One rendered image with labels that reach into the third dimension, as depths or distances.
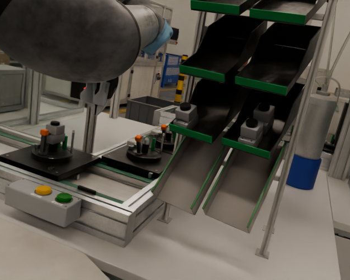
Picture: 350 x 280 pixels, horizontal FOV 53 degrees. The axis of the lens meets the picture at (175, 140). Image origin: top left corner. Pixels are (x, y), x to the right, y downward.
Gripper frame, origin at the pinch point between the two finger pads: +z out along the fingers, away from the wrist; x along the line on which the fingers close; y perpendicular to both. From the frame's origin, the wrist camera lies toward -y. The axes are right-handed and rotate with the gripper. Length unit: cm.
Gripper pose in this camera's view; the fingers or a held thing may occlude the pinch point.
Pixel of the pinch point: (98, 109)
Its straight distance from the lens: 91.1
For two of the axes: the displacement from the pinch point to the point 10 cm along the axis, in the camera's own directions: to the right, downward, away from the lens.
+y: -3.6, 2.0, -9.1
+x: 9.2, 2.6, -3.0
